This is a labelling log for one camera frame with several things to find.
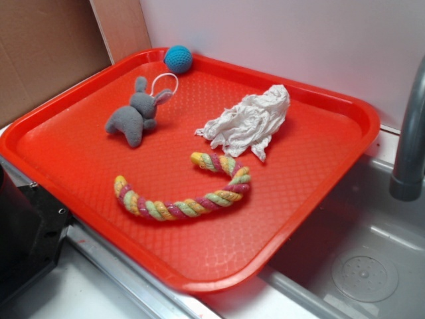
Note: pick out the gray plastic sink basin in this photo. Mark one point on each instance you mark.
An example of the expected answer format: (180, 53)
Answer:
(360, 254)

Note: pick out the blue crocheted ball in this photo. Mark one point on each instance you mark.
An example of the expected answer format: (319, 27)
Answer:
(178, 59)

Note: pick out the multicolour twisted rope toy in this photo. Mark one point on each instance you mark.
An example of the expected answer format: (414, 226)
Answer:
(189, 208)

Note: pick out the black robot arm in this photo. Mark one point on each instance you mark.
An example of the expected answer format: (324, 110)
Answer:
(33, 227)

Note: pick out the red plastic tray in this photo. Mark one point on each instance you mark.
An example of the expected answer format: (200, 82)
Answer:
(63, 146)

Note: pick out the gray plush bunny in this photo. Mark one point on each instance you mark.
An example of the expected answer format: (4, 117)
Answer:
(139, 116)

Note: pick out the brown cardboard panel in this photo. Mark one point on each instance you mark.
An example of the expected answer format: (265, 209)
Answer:
(49, 46)

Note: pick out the gray metal faucet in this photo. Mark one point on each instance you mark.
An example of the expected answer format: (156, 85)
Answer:
(408, 172)

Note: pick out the crumpled white cloth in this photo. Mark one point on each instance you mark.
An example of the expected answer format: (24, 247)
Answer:
(250, 124)

